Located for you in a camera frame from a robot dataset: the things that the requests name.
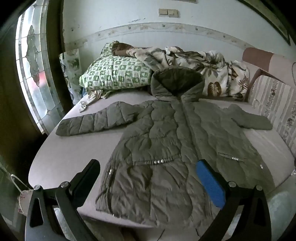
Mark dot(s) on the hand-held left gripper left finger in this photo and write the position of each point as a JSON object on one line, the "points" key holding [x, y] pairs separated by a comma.
{"points": [[89, 171]]}

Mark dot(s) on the beige wall switch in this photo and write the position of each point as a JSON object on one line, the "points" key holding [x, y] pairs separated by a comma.
{"points": [[173, 13], [163, 12]]}

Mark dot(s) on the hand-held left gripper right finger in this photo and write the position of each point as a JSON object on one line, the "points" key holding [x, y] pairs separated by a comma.
{"points": [[211, 183]]}

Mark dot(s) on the brown upholstered backrest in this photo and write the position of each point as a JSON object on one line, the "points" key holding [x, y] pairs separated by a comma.
{"points": [[256, 56]]}

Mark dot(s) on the stained glass window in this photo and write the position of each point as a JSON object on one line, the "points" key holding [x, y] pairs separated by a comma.
{"points": [[34, 69]]}

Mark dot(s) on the green checkered pillow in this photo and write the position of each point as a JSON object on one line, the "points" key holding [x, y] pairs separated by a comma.
{"points": [[115, 71]]}

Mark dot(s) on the floral print fabric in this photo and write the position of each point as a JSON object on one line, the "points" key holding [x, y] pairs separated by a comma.
{"points": [[72, 67]]}

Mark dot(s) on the striped floral sofa cushion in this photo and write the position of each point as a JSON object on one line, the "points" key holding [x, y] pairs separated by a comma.
{"points": [[275, 104]]}

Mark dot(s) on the pale green rug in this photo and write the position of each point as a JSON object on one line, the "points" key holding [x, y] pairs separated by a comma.
{"points": [[282, 213]]}

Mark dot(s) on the olive hooded puffer coat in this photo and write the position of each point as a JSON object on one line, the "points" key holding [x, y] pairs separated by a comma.
{"points": [[161, 129]]}

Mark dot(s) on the leaf print blanket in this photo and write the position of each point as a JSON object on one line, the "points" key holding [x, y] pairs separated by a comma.
{"points": [[217, 76]]}

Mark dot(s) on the dark framed wall picture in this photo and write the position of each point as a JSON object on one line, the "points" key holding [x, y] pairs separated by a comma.
{"points": [[272, 20]]}

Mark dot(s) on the small crumpled pale cloth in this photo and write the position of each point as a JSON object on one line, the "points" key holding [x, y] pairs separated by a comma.
{"points": [[89, 99]]}

